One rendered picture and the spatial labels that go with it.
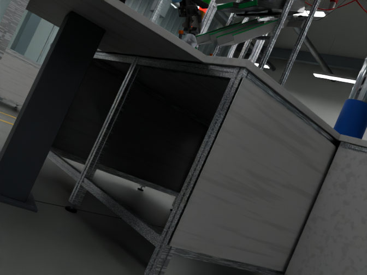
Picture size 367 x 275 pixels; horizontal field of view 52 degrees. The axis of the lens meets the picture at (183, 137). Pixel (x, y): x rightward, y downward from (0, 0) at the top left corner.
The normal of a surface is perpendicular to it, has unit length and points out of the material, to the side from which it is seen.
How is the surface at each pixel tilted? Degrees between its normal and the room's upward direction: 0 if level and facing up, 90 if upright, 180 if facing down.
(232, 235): 90
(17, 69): 90
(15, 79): 90
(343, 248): 90
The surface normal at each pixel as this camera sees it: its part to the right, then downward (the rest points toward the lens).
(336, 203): -0.69, -0.35
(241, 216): 0.60, 0.22
